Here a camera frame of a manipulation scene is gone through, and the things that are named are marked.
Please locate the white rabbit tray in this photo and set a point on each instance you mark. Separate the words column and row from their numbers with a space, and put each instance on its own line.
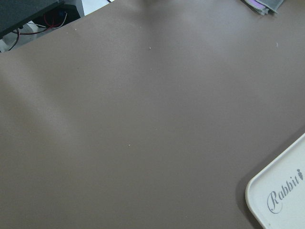
column 276, row 195

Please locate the grey folded cloth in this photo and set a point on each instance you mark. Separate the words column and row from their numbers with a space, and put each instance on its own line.
column 263, row 7

